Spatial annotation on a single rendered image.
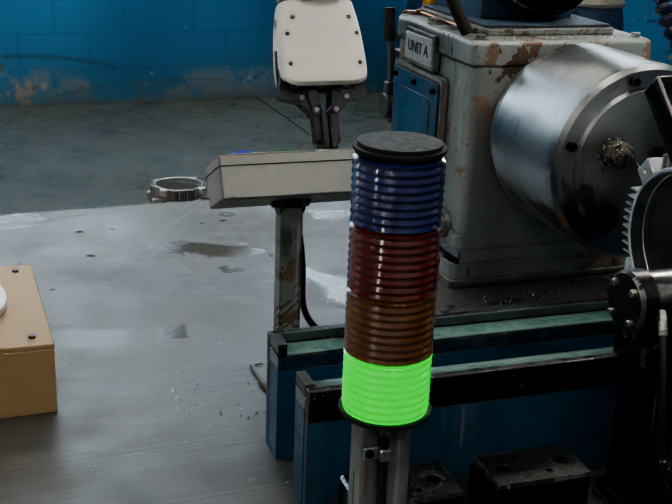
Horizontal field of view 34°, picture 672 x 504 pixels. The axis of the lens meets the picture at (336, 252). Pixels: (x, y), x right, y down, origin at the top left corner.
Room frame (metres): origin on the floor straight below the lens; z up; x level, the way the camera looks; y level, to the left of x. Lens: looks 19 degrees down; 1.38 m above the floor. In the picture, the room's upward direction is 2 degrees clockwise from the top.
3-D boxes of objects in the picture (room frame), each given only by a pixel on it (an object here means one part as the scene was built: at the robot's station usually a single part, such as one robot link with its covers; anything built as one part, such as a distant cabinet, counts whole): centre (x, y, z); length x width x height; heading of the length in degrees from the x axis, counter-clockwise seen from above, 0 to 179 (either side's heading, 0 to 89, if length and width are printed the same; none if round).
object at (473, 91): (1.70, -0.25, 0.99); 0.35 x 0.31 x 0.37; 19
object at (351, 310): (0.68, -0.04, 1.10); 0.06 x 0.06 x 0.04
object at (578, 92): (1.47, -0.33, 1.04); 0.37 x 0.25 x 0.25; 19
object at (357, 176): (0.68, -0.04, 1.19); 0.06 x 0.06 x 0.04
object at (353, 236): (0.68, -0.04, 1.14); 0.06 x 0.06 x 0.04
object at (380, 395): (0.68, -0.04, 1.05); 0.06 x 0.06 x 0.04
